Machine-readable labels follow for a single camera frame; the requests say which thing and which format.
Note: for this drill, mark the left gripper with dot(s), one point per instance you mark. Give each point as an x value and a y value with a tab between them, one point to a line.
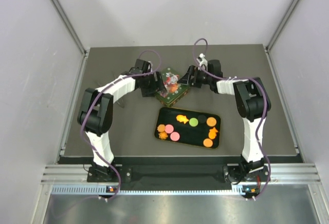
157	85

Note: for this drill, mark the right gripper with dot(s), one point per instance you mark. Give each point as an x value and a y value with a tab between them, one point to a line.
194	72

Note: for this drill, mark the gold tin lid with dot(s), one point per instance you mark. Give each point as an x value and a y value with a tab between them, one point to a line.
170	77

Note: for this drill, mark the green christmas cookie tin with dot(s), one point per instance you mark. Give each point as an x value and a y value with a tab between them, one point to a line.
172	96

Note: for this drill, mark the metal serving tongs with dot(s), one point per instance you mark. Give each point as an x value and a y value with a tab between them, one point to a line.
112	85

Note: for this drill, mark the black gold-rimmed tray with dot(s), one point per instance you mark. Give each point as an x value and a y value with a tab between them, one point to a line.
193	136

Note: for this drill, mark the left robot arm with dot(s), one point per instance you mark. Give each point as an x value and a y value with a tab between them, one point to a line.
96	114

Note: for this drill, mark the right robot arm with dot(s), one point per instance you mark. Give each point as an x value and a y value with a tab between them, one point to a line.
252	105

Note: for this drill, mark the orange fish cookie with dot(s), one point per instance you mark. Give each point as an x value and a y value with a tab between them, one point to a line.
212	133
182	119

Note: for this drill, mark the orange biscuit left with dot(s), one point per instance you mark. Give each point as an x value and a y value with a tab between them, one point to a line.
161	128

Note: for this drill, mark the orange biscuit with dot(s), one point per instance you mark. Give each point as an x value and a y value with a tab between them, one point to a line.
161	128
208	143
211	121

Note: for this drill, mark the pink sandwich cookie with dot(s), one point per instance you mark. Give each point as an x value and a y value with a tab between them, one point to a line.
174	136
169	129

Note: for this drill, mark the orange biscuit top right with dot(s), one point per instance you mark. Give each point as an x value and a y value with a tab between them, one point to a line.
211	121

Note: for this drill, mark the orange swirl cookie left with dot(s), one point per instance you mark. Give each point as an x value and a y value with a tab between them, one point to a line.
162	135

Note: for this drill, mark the orange biscuit bottom right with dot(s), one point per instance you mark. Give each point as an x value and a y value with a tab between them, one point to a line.
208	143

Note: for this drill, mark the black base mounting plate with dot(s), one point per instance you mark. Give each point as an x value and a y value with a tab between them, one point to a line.
166	169

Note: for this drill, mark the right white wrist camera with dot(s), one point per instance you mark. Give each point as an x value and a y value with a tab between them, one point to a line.
202	62

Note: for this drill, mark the left aluminium frame post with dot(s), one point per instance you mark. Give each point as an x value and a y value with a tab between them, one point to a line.
68	25

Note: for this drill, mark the aluminium frame post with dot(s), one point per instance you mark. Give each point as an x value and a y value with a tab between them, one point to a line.
282	24
68	25

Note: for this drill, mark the right aluminium frame post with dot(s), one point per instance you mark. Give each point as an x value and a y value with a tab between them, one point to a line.
282	24

